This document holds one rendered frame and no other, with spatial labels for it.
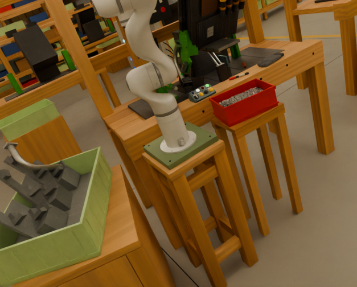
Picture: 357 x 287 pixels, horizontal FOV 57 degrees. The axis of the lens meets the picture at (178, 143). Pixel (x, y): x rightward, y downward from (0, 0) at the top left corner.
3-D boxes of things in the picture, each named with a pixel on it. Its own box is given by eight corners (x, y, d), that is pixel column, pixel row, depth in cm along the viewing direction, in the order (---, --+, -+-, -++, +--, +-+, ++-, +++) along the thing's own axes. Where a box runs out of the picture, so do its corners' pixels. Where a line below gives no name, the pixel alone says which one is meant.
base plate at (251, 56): (285, 52, 230) (285, 49, 229) (147, 121, 202) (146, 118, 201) (249, 49, 266) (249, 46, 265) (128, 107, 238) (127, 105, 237)
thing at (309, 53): (325, 60, 228) (322, 39, 222) (134, 162, 191) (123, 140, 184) (310, 58, 241) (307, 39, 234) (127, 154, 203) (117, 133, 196)
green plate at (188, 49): (199, 63, 215) (198, 28, 207) (188, 65, 212) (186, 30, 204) (192, 61, 224) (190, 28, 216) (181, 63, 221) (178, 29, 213)
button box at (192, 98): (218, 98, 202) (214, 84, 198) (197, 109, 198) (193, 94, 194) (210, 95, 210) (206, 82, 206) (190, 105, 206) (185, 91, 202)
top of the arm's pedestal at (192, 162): (226, 147, 159) (224, 140, 157) (171, 181, 149) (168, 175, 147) (192, 131, 186) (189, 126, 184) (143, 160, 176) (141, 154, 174)
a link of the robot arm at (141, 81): (180, 110, 151) (163, 61, 139) (143, 125, 150) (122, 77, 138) (175, 101, 161) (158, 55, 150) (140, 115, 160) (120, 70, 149)
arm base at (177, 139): (203, 140, 158) (192, 107, 149) (168, 158, 154) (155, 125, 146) (187, 128, 174) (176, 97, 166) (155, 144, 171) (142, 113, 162)
